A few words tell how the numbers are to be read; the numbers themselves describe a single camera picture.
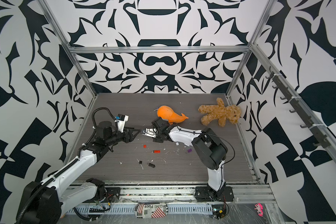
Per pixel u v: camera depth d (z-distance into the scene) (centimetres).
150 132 80
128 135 71
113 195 73
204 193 74
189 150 90
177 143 92
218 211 71
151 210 68
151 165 85
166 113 98
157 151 89
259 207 70
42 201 39
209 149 49
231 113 99
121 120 71
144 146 92
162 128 73
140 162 85
